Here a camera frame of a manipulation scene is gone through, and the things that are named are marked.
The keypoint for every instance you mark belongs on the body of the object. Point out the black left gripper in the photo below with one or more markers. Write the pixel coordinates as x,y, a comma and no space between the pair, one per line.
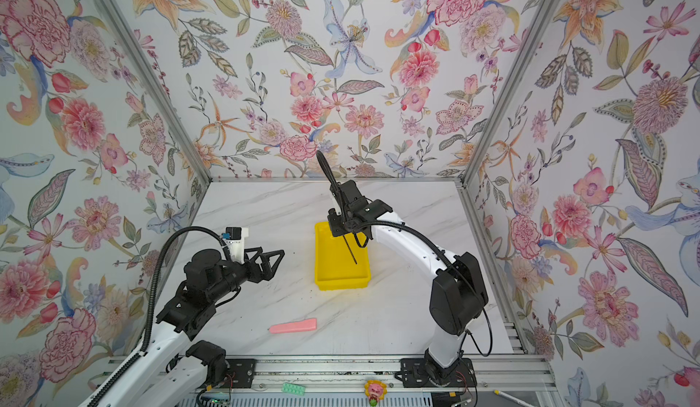
267,272

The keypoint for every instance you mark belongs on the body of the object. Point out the green toy brick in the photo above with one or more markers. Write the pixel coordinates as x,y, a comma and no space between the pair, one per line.
294,389

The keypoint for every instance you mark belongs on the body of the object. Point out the aluminium right corner post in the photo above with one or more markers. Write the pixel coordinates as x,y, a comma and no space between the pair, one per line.
511,85

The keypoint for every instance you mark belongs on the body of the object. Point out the yellow plastic bin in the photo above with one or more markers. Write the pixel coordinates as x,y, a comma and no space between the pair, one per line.
334,267

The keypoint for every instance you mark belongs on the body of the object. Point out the small colourful toy figure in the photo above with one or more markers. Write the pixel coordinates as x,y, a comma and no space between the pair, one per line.
375,392

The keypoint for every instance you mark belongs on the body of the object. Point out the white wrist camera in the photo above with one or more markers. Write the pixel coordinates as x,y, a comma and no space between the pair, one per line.
235,237

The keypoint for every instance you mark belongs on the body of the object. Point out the white pen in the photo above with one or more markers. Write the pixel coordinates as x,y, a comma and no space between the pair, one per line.
513,399

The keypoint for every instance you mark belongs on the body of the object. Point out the aluminium corner post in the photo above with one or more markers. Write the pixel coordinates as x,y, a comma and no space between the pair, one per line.
511,85
126,37

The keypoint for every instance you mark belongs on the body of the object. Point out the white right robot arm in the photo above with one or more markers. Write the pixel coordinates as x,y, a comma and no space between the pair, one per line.
294,317

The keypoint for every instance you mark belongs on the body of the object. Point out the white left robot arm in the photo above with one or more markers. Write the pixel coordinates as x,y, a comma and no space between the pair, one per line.
173,359

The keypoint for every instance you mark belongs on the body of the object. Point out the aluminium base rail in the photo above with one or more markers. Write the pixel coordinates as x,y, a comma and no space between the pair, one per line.
345,373

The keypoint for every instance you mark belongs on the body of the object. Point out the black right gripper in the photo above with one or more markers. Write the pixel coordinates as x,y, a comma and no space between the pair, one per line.
334,219

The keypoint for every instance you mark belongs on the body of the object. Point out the pink eraser block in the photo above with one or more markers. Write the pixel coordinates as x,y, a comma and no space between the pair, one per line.
307,325

